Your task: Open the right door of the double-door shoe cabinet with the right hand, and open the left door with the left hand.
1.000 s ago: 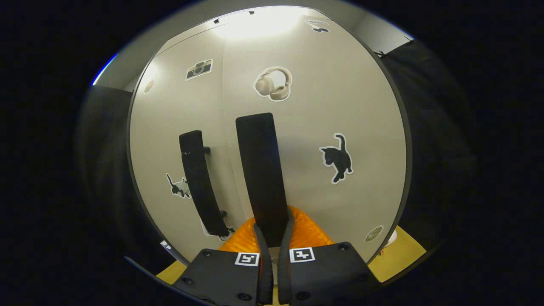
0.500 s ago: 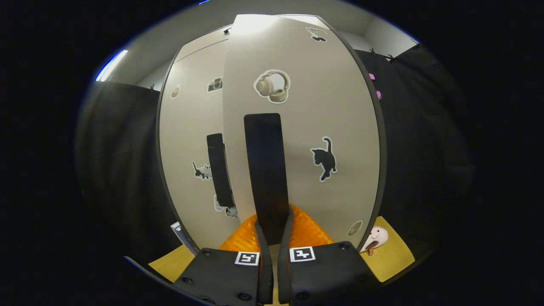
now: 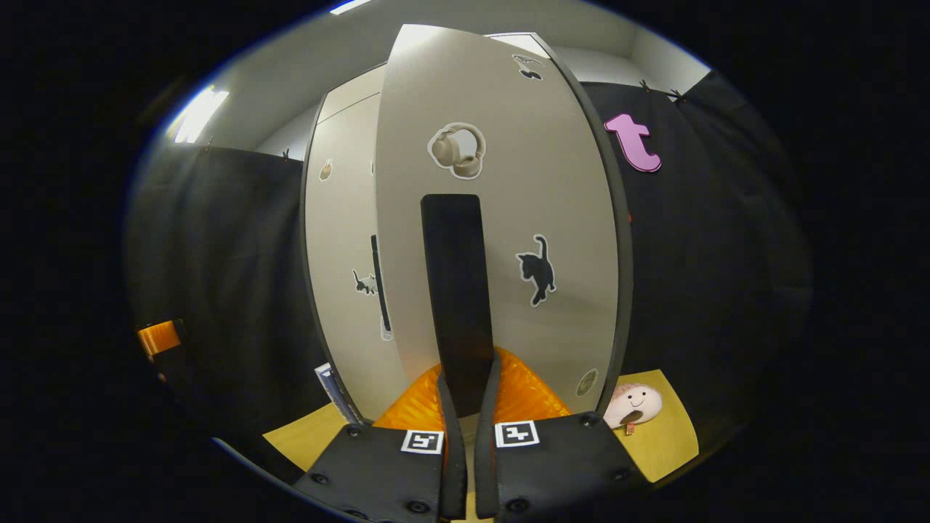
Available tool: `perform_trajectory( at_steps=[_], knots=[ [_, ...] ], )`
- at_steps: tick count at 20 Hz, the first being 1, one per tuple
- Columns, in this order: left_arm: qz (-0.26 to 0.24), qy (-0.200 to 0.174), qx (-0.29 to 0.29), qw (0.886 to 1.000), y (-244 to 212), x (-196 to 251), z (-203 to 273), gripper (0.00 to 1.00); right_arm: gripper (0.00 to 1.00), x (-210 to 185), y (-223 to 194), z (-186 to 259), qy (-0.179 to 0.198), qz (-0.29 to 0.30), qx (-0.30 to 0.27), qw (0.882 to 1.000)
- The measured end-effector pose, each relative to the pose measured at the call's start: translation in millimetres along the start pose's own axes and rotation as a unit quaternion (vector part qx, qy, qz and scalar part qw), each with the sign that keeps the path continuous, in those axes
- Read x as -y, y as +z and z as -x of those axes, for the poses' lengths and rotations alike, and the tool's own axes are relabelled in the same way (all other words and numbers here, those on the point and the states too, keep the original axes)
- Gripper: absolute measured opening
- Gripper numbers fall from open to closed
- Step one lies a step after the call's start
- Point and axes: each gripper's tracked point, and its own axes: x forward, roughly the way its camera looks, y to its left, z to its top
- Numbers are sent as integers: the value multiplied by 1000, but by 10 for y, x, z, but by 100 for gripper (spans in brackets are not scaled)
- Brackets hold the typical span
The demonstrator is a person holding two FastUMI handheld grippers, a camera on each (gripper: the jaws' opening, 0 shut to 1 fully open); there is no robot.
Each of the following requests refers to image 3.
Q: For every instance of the beige double-door shoe cabinet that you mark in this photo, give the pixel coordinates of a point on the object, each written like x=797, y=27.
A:
x=356, y=91

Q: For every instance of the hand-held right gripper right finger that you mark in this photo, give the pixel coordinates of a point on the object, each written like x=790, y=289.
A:
x=485, y=465

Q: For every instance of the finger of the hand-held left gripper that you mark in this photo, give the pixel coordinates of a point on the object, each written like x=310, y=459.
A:
x=158, y=338

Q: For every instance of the pink smiling plush toy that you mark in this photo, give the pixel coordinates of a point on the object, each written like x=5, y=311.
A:
x=632, y=405

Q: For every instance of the beige shoe cabinet door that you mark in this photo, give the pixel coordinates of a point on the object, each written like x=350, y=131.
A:
x=552, y=181
x=341, y=240

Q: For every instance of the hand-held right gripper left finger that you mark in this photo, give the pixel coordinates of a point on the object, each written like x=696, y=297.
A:
x=452, y=465

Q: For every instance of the white blue book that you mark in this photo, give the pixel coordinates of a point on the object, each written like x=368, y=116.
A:
x=336, y=392

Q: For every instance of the ceiling light strip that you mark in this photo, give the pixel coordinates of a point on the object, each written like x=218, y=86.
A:
x=197, y=115

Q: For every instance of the black backdrop cloth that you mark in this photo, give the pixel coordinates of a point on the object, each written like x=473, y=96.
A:
x=726, y=254

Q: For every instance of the ceiling light panel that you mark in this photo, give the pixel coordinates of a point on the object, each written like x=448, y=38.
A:
x=350, y=6

